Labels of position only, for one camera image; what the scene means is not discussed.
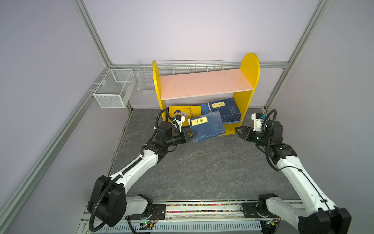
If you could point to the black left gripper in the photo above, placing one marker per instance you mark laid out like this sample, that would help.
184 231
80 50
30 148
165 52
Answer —
185 137

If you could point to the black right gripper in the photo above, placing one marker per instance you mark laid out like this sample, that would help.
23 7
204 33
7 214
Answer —
246 129

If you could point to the yellow cartoon book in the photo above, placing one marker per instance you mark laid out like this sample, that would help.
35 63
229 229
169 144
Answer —
184 111

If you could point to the blue book yellow label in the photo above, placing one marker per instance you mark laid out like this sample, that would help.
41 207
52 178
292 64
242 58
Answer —
208 126

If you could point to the blue book bottom stack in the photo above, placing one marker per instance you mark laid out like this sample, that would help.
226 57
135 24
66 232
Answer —
228 109

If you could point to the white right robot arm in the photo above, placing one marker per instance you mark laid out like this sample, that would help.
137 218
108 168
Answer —
320 214

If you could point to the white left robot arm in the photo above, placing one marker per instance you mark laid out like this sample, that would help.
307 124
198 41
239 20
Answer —
109 202

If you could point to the yellow bookshelf with coloured shelves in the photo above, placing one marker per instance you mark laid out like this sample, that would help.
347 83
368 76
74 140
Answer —
241 82

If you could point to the white mesh basket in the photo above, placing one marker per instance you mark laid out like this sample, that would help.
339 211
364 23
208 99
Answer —
115 89

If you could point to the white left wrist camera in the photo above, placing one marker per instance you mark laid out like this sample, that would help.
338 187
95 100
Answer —
178 121

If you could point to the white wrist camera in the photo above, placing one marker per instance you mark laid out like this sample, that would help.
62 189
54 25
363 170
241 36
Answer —
257 121
178 121

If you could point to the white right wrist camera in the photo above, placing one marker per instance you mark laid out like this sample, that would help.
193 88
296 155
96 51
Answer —
257 121

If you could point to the white wire rack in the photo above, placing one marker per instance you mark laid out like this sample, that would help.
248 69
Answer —
173 67

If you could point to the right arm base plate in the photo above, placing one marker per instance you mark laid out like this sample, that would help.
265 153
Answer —
253 210

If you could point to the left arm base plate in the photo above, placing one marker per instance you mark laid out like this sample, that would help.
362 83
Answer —
157 211

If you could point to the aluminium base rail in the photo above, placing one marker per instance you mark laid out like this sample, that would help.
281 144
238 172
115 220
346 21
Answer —
192 217

